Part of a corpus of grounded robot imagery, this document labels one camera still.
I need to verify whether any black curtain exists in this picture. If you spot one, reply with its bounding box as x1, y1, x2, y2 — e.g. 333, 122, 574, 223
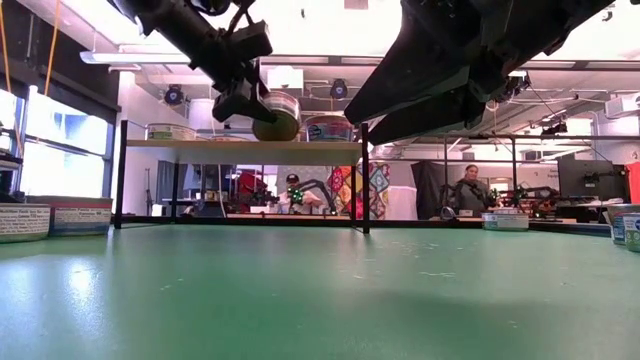
410, 160, 451, 220

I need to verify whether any red panel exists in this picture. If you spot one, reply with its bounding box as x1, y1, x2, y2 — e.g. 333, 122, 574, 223
625, 160, 640, 204

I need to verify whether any wooden shelf with black legs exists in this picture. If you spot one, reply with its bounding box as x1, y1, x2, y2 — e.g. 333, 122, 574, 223
113, 119, 371, 235

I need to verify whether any long grey overhead beam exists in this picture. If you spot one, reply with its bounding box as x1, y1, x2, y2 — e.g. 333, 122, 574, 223
79, 49, 640, 72

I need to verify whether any bright window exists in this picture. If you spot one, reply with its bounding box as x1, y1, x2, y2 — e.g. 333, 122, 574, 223
0, 84, 117, 201

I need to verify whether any green table mat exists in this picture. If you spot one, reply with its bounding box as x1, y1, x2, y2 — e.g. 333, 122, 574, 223
0, 222, 640, 360

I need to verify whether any blue-label can with pull tab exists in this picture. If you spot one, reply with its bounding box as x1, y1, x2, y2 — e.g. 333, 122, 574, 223
251, 90, 303, 143

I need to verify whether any black background monitor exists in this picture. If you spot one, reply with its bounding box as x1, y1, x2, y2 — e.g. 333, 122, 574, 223
557, 158, 629, 202

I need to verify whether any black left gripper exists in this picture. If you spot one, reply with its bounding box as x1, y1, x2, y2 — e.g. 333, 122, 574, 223
199, 20, 279, 125

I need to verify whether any white table cover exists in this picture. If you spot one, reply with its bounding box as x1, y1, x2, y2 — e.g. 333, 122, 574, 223
387, 185, 419, 221

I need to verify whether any person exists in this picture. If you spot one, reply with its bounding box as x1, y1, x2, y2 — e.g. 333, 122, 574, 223
452, 163, 501, 217
277, 173, 326, 215

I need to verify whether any black aluminium table frame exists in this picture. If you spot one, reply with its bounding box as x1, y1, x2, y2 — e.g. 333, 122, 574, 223
49, 213, 614, 237

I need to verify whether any colourful patterned quilt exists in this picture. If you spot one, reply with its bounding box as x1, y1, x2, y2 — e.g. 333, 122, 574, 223
327, 162, 392, 221

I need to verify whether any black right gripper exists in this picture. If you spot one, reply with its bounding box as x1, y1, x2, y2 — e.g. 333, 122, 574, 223
344, 0, 551, 147

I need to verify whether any white ceiling box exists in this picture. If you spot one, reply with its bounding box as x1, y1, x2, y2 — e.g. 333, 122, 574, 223
267, 67, 305, 91

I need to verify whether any black metal rack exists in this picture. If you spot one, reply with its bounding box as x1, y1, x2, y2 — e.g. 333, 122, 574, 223
367, 132, 640, 216

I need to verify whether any white air conditioning unit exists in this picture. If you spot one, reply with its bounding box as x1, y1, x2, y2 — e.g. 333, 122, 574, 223
603, 92, 640, 120

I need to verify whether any blue-label can with gold lid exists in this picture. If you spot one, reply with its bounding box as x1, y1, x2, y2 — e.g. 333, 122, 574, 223
304, 115, 355, 143
603, 203, 629, 246

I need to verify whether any round black ceiling device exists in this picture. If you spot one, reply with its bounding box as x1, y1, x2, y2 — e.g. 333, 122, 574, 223
329, 78, 350, 100
163, 84, 185, 106

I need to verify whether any black ceiling-mounted camera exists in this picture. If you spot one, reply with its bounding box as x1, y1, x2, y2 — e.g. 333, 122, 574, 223
499, 74, 531, 104
539, 119, 570, 137

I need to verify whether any red background object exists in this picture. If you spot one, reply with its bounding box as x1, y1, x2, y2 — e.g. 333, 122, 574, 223
235, 170, 269, 206

